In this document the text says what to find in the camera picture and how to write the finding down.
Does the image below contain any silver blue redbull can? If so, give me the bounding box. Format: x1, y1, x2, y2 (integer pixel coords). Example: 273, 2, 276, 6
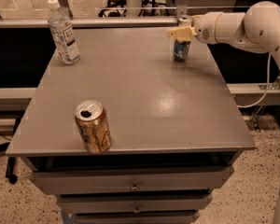
173, 15, 193, 62

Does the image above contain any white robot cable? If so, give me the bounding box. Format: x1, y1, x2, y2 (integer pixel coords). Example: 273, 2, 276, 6
237, 51, 273, 109

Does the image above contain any bottom grey drawer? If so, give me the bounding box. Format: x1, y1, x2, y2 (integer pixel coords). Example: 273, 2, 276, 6
75, 211, 200, 224

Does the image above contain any top grey drawer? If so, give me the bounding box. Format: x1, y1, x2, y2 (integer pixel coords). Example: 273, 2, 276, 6
30, 166, 234, 195

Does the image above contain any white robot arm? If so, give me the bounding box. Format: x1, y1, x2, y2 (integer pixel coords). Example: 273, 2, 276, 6
169, 2, 280, 224

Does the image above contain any metal window rail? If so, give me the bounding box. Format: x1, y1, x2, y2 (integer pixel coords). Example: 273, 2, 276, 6
0, 16, 176, 28

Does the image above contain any gold soda can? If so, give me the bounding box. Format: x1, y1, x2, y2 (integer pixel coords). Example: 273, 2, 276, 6
75, 100, 111, 154

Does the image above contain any grey drawer cabinet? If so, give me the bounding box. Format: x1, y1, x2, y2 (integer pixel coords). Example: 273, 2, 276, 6
5, 26, 257, 224

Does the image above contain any middle grey drawer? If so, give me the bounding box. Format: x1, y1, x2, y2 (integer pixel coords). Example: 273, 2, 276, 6
57, 193, 212, 214

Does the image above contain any grey drawer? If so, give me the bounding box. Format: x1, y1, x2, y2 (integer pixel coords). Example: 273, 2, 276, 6
30, 166, 234, 195
75, 211, 200, 224
57, 193, 212, 214

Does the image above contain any black office chair base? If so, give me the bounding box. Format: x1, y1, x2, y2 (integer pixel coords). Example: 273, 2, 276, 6
98, 0, 126, 18

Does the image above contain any clear plastic water bottle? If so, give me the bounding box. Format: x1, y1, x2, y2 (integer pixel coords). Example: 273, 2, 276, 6
48, 0, 79, 64

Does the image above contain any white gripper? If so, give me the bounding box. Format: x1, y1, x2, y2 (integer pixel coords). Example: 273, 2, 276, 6
167, 12, 222, 45

